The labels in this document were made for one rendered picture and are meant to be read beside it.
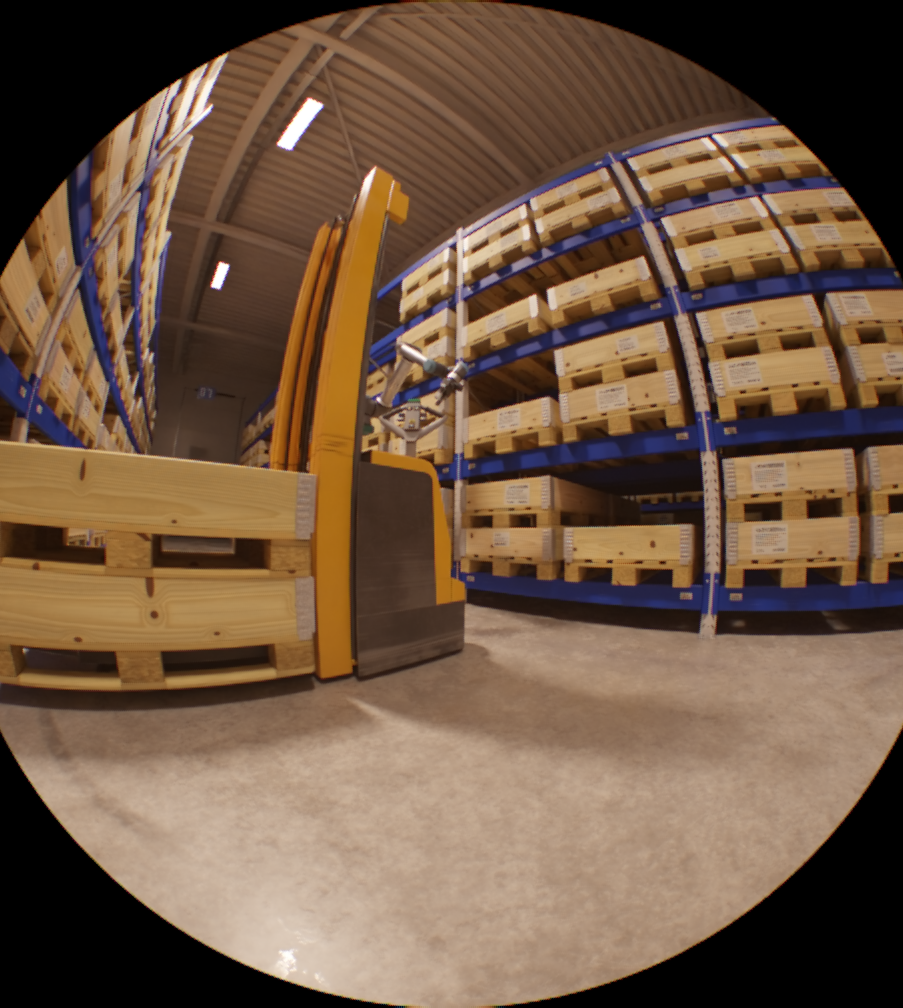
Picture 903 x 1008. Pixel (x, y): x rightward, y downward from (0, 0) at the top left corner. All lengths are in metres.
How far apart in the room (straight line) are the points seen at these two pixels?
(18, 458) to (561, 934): 1.52
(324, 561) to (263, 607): 0.28
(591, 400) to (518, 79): 6.38
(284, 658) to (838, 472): 2.56
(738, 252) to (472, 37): 5.74
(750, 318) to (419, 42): 6.45
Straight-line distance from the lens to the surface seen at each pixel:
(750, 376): 2.19
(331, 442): 1.30
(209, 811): 0.86
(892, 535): 2.29
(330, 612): 1.30
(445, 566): 1.54
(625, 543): 2.10
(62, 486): 1.16
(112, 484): 1.12
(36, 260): 1.97
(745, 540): 2.03
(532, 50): 7.43
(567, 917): 0.66
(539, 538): 2.33
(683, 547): 2.03
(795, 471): 2.09
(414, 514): 1.42
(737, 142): 3.69
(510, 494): 2.47
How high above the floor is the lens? 0.58
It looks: 5 degrees up
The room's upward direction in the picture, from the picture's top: 1 degrees clockwise
